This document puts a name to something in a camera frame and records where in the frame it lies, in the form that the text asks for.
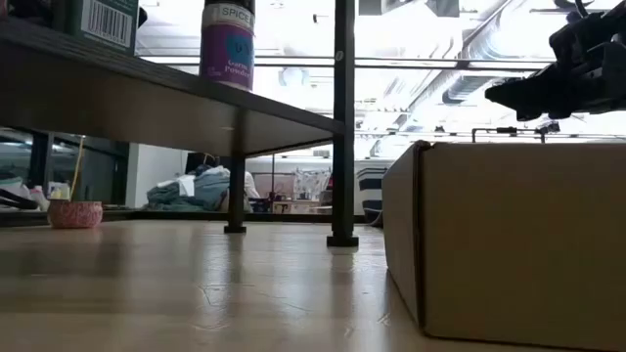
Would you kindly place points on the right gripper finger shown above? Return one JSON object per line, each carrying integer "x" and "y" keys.
{"x": 596, "y": 105}
{"x": 538, "y": 90}

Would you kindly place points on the purple label garlic powder bottle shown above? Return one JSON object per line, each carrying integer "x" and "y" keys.
{"x": 227, "y": 49}

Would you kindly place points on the brown wood black metal shelf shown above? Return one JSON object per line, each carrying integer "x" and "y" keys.
{"x": 147, "y": 117}

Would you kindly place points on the dark green spice tin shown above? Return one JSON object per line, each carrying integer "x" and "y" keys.
{"x": 105, "y": 22}

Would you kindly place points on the black metal bar fixture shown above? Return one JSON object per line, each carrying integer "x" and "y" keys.
{"x": 506, "y": 130}

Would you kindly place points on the small brown cardboard box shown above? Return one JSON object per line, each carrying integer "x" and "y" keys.
{"x": 513, "y": 234}

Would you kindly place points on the navy white striped bin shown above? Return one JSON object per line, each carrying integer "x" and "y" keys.
{"x": 371, "y": 188}

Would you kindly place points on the pile of blue clothes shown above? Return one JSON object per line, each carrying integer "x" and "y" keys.
{"x": 195, "y": 193}

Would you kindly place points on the pink speckled round cup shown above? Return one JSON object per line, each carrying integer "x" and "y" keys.
{"x": 75, "y": 215}

